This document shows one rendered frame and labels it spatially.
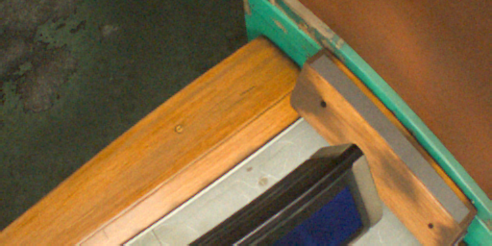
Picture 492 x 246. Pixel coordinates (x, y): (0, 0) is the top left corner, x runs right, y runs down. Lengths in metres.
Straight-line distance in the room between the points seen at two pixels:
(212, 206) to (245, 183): 0.05
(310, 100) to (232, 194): 0.15
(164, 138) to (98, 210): 0.14
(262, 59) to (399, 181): 0.28
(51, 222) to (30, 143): 1.02
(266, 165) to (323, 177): 0.43
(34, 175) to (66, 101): 0.25
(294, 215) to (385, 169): 0.33
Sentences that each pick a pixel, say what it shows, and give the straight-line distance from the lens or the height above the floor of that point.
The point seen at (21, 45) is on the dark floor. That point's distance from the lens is 2.13.
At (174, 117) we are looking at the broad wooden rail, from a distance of 0.93.
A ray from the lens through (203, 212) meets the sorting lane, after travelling 0.89.
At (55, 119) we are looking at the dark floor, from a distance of 1.92.
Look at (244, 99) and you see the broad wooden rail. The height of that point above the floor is 0.76.
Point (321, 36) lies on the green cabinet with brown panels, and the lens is 0.85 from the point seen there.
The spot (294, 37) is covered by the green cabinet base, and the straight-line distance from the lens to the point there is 0.91.
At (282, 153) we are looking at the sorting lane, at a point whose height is 0.74.
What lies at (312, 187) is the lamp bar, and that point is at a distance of 0.48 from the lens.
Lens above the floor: 1.55
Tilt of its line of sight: 59 degrees down
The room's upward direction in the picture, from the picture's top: 8 degrees counter-clockwise
